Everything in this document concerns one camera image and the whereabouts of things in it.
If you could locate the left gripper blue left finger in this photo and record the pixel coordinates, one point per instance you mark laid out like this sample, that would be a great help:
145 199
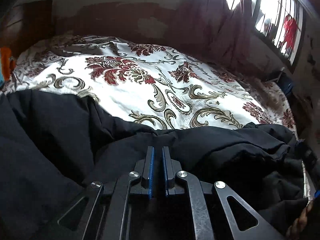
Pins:
102 210

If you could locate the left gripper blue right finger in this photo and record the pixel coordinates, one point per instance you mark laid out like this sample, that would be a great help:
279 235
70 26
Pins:
217 211

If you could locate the large black padded coat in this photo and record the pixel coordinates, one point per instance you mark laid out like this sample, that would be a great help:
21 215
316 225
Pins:
168 217

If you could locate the person's right hand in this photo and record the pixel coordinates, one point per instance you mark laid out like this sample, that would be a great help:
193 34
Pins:
307 226

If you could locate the floral white red bedspread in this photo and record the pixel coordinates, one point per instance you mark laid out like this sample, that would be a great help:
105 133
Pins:
150 82

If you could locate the blue object by bed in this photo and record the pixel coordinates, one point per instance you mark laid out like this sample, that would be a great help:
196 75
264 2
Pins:
283 81

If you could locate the orange brown blue pillow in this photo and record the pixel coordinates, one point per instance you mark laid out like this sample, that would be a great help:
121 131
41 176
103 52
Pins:
8 63

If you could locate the pink mauve curtain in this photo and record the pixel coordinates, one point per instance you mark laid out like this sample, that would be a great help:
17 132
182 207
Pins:
209 31

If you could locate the red window decoration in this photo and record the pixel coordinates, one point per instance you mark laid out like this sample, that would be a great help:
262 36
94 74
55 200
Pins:
290 26

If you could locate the wooden bed headboard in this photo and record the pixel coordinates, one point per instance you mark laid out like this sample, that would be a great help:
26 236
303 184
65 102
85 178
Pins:
25 25

